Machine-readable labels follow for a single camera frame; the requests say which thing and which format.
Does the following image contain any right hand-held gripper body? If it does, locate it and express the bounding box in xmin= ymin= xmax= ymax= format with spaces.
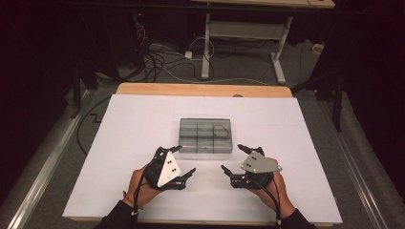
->
xmin=230 ymin=146 xmax=284 ymax=191

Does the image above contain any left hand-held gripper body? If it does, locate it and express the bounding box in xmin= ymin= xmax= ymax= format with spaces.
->
xmin=145 ymin=146 xmax=189 ymax=192

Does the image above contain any clear plastic compartment box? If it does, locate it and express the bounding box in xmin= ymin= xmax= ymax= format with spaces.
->
xmin=178 ymin=117 xmax=234 ymax=156

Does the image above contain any red string bracelet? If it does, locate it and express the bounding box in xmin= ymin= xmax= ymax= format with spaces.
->
xmin=212 ymin=123 xmax=231 ymax=139

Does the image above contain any person's left hand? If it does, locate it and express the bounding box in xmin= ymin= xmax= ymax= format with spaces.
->
xmin=125 ymin=164 xmax=163 ymax=210

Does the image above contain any person's right hand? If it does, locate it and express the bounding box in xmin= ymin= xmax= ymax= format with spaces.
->
xmin=251 ymin=156 xmax=296 ymax=220

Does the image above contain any white table cover sheet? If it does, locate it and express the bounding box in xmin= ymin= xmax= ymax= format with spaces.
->
xmin=62 ymin=94 xmax=343 ymax=225

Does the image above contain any black stand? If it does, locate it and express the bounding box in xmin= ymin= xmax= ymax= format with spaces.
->
xmin=290 ymin=63 xmax=349 ymax=134
xmin=70 ymin=60 xmax=100 ymax=119

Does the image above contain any white-legged desk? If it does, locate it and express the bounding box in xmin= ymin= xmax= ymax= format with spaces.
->
xmin=190 ymin=0 xmax=336 ymax=86

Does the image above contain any white power strip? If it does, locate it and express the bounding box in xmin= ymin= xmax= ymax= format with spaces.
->
xmin=310 ymin=42 xmax=327 ymax=55

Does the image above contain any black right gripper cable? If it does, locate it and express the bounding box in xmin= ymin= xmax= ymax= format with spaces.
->
xmin=250 ymin=176 xmax=283 ymax=224

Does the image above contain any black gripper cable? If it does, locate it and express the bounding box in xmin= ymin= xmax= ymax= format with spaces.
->
xmin=132 ymin=157 xmax=160 ymax=221
xmin=250 ymin=176 xmax=283 ymax=224

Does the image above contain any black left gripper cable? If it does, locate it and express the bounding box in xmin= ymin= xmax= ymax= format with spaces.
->
xmin=132 ymin=157 xmax=160 ymax=221

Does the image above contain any long white floor cable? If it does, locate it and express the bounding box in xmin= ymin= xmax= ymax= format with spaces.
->
xmin=142 ymin=36 xmax=270 ymax=87

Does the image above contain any tangle of black cables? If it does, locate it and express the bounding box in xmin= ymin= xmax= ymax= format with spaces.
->
xmin=127 ymin=18 xmax=215 ymax=84

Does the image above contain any black curved floor cable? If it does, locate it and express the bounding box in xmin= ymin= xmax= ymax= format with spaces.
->
xmin=75 ymin=94 xmax=113 ymax=156

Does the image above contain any metal floor rail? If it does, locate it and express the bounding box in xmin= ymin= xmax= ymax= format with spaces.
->
xmin=316 ymin=99 xmax=391 ymax=229
xmin=6 ymin=89 xmax=93 ymax=229

